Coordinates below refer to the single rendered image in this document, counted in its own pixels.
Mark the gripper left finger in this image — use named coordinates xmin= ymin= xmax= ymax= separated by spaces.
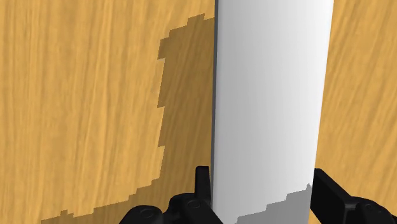
xmin=118 ymin=165 xmax=223 ymax=224

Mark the white cylinder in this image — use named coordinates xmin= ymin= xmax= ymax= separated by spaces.
xmin=211 ymin=0 xmax=335 ymax=224

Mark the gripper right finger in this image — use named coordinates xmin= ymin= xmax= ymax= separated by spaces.
xmin=309 ymin=168 xmax=397 ymax=224

